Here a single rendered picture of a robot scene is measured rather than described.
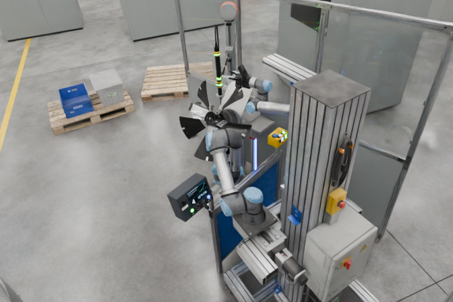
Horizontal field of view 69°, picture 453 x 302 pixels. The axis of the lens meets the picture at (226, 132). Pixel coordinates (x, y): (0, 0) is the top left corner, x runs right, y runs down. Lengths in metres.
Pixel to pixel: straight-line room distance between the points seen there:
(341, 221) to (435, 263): 1.72
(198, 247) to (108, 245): 0.90
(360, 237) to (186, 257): 1.83
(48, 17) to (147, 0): 2.76
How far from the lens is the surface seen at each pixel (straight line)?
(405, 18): 2.45
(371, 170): 3.09
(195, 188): 2.15
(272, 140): 2.78
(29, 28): 9.57
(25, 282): 3.76
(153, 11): 7.88
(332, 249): 1.91
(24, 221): 4.27
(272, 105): 2.18
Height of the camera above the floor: 2.79
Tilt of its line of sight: 37 degrees down
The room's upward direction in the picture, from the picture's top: 4 degrees counter-clockwise
